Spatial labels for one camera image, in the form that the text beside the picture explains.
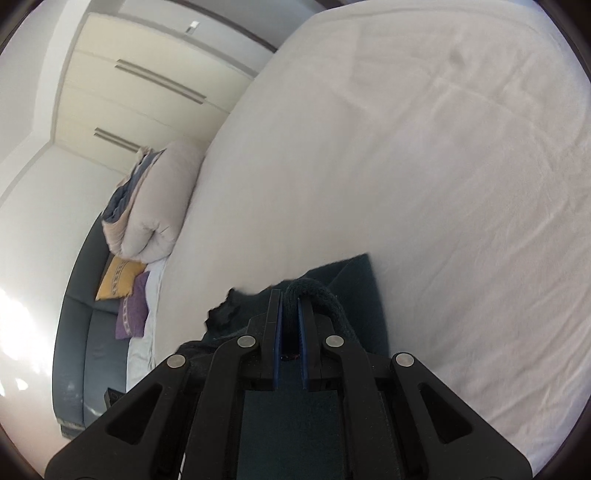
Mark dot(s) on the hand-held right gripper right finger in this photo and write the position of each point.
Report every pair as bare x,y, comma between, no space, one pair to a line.
302,344

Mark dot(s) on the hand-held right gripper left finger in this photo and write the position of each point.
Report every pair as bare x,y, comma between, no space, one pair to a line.
276,341

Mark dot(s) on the dark green knit sweater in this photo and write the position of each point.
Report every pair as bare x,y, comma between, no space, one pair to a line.
355,286

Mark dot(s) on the purple patterned pillow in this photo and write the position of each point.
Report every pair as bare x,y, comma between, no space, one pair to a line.
134,314

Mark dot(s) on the yellow patterned pillow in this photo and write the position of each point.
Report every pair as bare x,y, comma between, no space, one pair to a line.
119,279

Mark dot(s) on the dark nightstand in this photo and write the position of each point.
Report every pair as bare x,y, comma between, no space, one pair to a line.
113,398

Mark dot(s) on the folded beige duvet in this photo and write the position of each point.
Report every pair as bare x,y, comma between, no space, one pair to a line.
161,198

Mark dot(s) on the grey upholstered headboard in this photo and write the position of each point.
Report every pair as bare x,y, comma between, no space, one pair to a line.
87,350

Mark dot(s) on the bed with white sheet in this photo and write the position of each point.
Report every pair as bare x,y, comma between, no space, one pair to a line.
392,161

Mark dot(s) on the cream wardrobe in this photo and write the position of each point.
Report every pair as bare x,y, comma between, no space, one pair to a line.
138,83

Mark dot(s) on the wall light switch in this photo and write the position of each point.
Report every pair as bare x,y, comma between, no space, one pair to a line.
193,26

